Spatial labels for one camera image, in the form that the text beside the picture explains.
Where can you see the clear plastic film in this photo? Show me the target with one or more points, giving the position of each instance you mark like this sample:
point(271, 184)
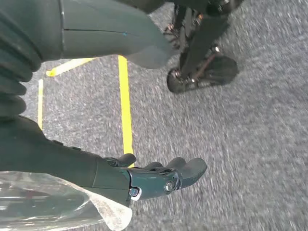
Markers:
point(47, 207)

